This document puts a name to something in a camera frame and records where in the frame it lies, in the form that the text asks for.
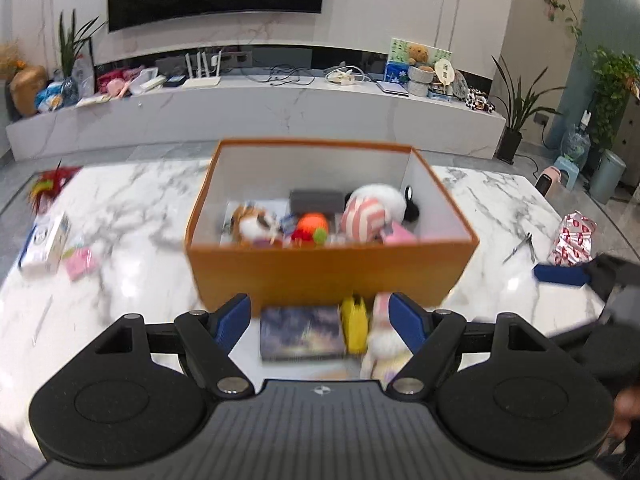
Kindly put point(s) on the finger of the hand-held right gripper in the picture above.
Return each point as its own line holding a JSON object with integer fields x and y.
{"x": 560, "y": 275}

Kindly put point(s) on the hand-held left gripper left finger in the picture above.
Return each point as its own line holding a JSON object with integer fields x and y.
{"x": 234, "y": 321}

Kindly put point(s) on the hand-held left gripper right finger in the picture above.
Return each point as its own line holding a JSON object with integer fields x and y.
{"x": 407, "y": 321}

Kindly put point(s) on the white crochet bunny plush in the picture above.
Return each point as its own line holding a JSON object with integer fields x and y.
{"x": 382, "y": 345}

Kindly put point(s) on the pink notebook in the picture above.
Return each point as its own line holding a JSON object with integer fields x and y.
{"x": 400, "y": 235}

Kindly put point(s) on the orange cardboard box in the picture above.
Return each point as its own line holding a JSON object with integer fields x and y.
{"x": 325, "y": 272}

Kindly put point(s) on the raccoon plush toy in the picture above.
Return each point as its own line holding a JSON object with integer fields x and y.
{"x": 252, "y": 225}

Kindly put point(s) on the dark grey square box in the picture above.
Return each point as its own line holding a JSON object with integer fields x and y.
{"x": 316, "y": 201}

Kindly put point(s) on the person's right hand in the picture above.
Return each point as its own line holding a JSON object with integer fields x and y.
{"x": 627, "y": 412}

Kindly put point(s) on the red and silver foil packet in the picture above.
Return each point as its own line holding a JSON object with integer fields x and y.
{"x": 572, "y": 237}

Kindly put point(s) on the metal tweezers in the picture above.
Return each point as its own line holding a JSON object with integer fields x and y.
{"x": 520, "y": 247}

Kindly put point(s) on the yellow banana toy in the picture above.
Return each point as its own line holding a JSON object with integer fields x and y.
{"x": 354, "y": 327}

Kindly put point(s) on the dark starry notebook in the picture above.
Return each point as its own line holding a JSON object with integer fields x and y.
{"x": 302, "y": 332}

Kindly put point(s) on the pink space heater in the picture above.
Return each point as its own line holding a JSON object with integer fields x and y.
{"x": 547, "y": 182}

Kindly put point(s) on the light blue plastic stool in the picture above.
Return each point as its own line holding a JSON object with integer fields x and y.
{"x": 567, "y": 170}

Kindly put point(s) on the grey pedal trash bin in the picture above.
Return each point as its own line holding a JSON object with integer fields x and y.
{"x": 607, "y": 177}

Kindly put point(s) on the pink striped plush toy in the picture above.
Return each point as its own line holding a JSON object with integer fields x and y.
{"x": 362, "y": 217}

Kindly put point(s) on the black and white rabbit plush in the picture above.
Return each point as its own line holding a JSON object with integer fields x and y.
{"x": 395, "y": 200}

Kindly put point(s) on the orange plush toy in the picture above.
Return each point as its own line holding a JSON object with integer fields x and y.
{"x": 312, "y": 227}

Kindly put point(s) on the clear water bottle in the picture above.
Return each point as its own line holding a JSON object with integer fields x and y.
{"x": 575, "y": 145}

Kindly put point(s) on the pink small packet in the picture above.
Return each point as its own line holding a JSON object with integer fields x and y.
{"x": 80, "y": 263}

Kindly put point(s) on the potted plant in black pot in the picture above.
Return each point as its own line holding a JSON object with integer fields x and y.
{"x": 515, "y": 115}

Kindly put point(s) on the cow pattern toys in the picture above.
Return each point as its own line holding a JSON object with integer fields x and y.
{"x": 481, "y": 101}

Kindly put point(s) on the tall leafy green plant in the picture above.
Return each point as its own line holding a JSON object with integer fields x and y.
{"x": 612, "y": 90}

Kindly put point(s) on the white and blue carton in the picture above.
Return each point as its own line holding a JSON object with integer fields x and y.
{"x": 45, "y": 242}

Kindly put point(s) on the white marble tv console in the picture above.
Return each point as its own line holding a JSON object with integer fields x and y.
{"x": 250, "y": 115}

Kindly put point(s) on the decorative plate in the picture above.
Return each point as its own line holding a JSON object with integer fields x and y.
{"x": 461, "y": 86}

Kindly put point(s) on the colourful feather toy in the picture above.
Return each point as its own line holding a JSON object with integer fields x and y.
{"x": 52, "y": 187}

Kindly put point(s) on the grey laptop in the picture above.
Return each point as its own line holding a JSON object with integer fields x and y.
{"x": 391, "y": 88}

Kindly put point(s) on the round paper fan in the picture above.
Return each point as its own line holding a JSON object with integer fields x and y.
{"x": 444, "y": 71}

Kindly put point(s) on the white knitted basket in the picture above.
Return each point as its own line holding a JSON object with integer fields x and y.
{"x": 420, "y": 82}

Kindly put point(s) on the white wifi router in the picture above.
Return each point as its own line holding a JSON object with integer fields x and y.
{"x": 202, "y": 77}

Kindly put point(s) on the white power strip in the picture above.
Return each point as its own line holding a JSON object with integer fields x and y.
{"x": 347, "y": 76}

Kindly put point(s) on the brown teddy bear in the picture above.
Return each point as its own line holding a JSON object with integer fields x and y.
{"x": 419, "y": 56}

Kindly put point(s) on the blue and green painting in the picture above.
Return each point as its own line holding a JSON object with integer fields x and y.
{"x": 397, "y": 57}

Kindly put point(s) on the hanging vine plant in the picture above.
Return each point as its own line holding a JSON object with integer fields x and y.
{"x": 557, "y": 0}

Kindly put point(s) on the blue and white snack bag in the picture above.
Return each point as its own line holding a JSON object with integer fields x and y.
{"x": 50, "y": 95}

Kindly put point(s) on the gold vase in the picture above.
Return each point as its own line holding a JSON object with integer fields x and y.
{"x": 29, "y": 92}

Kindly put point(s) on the green plant in glass vase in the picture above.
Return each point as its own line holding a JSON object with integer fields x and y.
{"x": 72, "y": 55}

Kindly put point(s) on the dried yellow flowers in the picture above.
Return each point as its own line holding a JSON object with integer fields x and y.
{"x": 11, "y": 60}

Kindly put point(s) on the black picture frame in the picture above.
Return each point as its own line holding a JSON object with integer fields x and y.
{"x": 86, "y": 70}

